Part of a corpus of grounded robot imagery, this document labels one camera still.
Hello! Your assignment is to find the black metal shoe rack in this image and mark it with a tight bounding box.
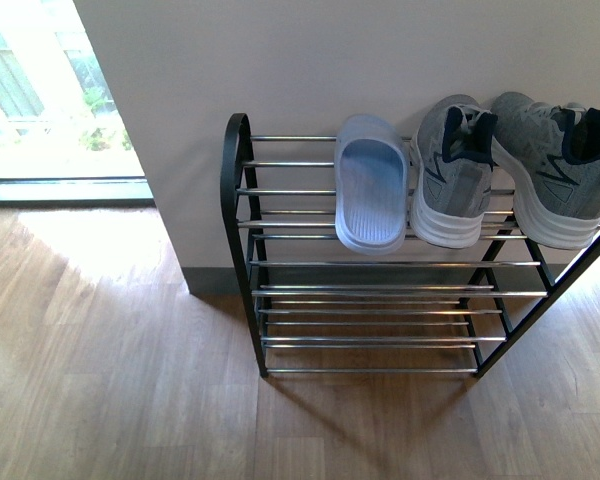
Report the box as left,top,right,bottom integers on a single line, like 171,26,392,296
220,113,600,376

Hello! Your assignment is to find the white slide sandal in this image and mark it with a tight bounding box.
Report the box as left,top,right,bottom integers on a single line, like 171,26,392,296
334,114,409,255

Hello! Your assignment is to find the grey sneaker with blue lining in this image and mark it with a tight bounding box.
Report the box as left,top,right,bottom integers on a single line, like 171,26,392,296
491,92,600,250

